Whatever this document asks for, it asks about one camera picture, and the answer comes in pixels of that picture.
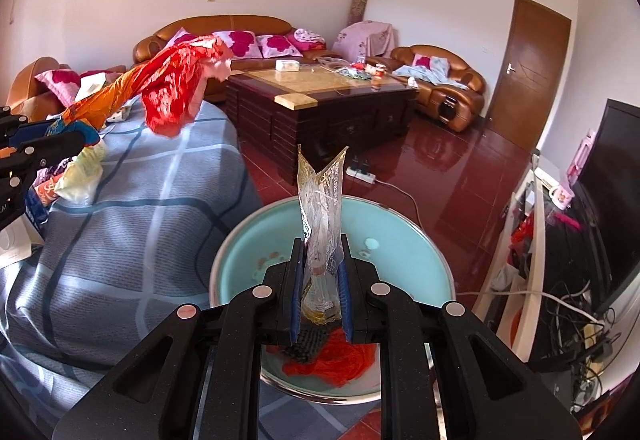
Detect white mug with print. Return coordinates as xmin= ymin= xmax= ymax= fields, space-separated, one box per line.
xmin=549 ymin=184 xmax=575 ymax=211

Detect brown leather armchair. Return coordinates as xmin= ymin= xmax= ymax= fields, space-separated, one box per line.
xmin=367 ymin=44 xmax=487 ymax=132

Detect white tissue box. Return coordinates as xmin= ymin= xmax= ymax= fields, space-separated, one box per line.
xmin=274 ymin=58 xmax=300 ymax=72

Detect pink floral pillow middle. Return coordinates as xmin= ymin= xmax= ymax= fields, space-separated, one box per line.
xmin=214 ymin=30 xmax=262 ymax=59

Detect brown leather chaise sofa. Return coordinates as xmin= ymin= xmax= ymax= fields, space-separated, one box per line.
xmin=6 ymin=56 xmax=126 ymax=121

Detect pink floral pillow on chaise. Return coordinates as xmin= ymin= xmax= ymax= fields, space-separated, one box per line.
xmin=35 ymin=68 xmax=107 ymax=107

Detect black flat television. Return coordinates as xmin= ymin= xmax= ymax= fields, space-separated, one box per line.
xmin=574 ymin=98 xmax=639 ymax=314

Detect white power strip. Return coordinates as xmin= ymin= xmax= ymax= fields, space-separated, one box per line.
xmin=345 ymin=167 xmax=376 ymax=185

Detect brown wooden door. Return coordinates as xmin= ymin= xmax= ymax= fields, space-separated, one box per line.
xmin=486 ymin=0 xmax=572 ymax=153

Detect red plastic bag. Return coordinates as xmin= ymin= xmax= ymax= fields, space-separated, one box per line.
xmin=48 ymin=36 xmax=232 ymax=145

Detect white rectangular box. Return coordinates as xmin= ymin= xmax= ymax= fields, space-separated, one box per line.
xmin=0 ymin=215 xmax=44 ymax=269

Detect long brown leather sofa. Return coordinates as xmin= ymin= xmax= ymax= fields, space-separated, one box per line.
xmin=131 ymin=14 xmax=346 ymax=103

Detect dark wood coffee table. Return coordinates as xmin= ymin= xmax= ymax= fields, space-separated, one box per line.
xmin=226 ymin=66 xmax=416 ymax=184

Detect pink floral pillow right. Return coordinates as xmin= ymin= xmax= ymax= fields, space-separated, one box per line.
xmin=256 ymin=34 xmax=303 ymax=59

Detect pink floral pillow left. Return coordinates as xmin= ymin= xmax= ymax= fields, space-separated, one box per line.
xmin=166 ymin=27 xmax=198 ymax=48

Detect folded pink blanket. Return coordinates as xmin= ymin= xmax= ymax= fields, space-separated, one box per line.
xmin=286 ymin=28 xmax=326 ymax=53

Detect light blue cloth on armchair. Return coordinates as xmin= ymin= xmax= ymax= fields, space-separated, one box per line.
xmin=392 ymin=55 xmax=468 ymax=90

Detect pink cloth covered appliance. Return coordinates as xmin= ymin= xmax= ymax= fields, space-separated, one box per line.
xmin=332 ymin=20 xmax=397 ymax=62

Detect tall patterned floor lamp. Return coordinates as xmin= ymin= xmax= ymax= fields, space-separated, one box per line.
xmin=347 ymin=0 xmax=368 ymax=26

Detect white TV stand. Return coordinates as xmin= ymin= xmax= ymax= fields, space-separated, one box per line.
xmin=473 ymin=158 xmax=580 ymax=362

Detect black spiky mesh item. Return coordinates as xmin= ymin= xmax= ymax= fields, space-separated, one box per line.
xmin=282 ymin=325 xmax=331 ymax=364

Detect clear plastic wrapper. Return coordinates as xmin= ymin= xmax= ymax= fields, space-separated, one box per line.
xmin=297 ymin=146 xmax=348 ymax=326

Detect pale yellow printed bag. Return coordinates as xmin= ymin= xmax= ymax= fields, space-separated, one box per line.
xmin=54 ymin=141 xmax=107 ymax=206

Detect mint green trash bin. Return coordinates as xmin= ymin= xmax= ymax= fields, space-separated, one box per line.
xmin=209 ymin=196 xmax=456 ymax=405

